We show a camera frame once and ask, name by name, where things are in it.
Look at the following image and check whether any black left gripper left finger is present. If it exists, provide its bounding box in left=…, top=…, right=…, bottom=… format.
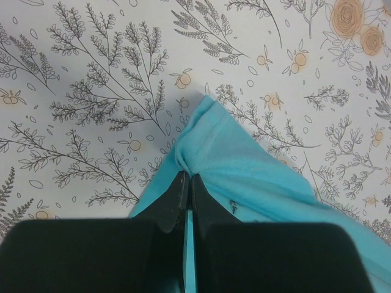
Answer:
left=1, top=172, right=189, bottom=292

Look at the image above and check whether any floral patterned table mat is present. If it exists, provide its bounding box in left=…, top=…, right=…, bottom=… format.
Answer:
left=1, top=1, right=390, bottom=242

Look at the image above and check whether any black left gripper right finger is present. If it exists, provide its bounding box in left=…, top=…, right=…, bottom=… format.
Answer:
left=191, top=175, right=390, bottom=292

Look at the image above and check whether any teal t shirt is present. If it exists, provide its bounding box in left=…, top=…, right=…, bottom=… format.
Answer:
left=131, top=96, right=390, bottom=292

